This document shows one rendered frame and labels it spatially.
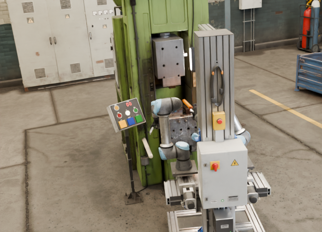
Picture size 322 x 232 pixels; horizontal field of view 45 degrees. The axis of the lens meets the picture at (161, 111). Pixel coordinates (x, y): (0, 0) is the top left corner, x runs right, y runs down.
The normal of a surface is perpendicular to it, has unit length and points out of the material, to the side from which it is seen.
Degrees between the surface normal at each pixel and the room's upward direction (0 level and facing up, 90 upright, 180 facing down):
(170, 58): 90
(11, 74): 90
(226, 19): 90
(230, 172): 90
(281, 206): 0
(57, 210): 0
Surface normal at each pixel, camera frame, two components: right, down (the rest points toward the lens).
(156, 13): 0.21, 0.33
